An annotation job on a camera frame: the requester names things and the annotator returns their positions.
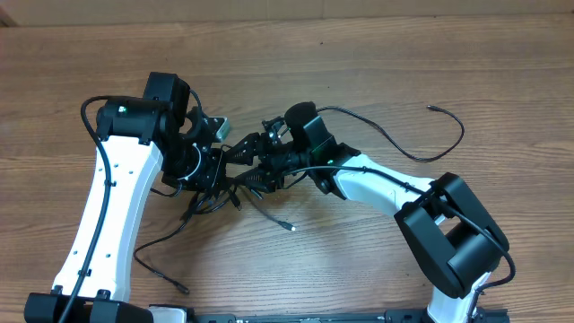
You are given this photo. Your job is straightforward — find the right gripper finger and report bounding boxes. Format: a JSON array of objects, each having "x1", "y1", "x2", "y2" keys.
[
  {"x1": 232, "y1": 168, "x2": 277, "y2": 194},
  {"x1": 224, "y1": 133, "x2": 260, "y2": 162}
]

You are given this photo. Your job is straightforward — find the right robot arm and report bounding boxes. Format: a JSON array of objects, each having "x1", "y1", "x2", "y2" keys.
[{"x1": 225, "y1": 102, "x2": 517, "y2": 322}]

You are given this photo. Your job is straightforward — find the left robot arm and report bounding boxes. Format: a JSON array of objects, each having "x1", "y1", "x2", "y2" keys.
[{"x1": 23, "y1": 72, "x2": 229, "y2": 322}]

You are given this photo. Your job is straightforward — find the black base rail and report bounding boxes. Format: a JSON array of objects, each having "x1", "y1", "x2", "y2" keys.
[{"x1": 147, "y1": 307, "x2": 510, "y2": 323}]

